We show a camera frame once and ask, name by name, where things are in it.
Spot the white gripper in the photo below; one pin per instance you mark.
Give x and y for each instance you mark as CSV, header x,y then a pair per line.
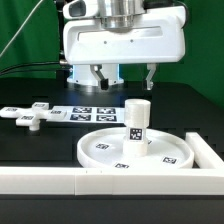
x,y
156,37

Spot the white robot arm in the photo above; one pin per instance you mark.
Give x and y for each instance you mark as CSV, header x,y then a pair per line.
x,y
114,15

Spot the white marker sheet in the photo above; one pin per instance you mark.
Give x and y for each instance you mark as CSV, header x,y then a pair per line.
x,y
84,114

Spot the grey diagonal rod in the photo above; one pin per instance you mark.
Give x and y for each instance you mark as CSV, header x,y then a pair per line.
x,y
21,27

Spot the white round table top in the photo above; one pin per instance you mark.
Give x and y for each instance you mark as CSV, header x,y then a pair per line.
x,y
149,150

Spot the white L-shaped border fence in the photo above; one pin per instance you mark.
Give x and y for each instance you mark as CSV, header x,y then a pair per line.
x,y
207,178

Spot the white cross-shaped table base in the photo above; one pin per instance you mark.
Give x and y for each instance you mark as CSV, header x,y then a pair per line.
x,y
31,117

